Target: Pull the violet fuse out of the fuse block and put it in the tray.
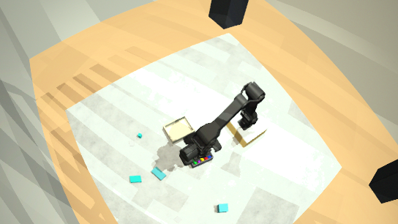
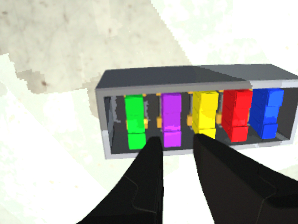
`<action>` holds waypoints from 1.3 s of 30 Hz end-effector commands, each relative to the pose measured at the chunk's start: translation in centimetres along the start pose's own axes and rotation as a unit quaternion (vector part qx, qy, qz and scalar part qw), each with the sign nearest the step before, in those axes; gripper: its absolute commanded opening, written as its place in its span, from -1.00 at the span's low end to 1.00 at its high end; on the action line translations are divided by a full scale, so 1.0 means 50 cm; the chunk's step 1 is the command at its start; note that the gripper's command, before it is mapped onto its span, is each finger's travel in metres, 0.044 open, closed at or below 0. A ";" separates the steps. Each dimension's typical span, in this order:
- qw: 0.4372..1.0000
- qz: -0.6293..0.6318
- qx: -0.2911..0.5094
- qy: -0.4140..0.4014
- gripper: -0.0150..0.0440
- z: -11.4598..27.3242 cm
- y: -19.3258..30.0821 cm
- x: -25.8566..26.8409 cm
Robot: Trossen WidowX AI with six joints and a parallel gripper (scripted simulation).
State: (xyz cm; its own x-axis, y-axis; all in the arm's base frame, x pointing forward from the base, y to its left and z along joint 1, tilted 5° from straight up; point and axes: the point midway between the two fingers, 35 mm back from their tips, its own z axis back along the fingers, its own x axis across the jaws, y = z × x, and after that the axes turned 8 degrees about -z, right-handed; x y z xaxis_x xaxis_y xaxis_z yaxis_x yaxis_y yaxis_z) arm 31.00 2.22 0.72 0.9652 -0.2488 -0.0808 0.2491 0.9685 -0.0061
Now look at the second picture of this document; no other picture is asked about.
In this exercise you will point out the yellow fuse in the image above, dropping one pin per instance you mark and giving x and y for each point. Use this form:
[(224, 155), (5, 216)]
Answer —
[(204, 112)]

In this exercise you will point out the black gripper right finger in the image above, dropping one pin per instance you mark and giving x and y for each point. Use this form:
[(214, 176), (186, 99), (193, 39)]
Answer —
[(239, 190)]

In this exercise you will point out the green fuse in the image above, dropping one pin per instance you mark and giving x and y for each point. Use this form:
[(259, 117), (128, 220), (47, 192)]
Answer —
[(136, 125)]

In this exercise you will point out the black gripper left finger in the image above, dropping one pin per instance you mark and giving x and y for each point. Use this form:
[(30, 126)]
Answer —
[(138, 198)]

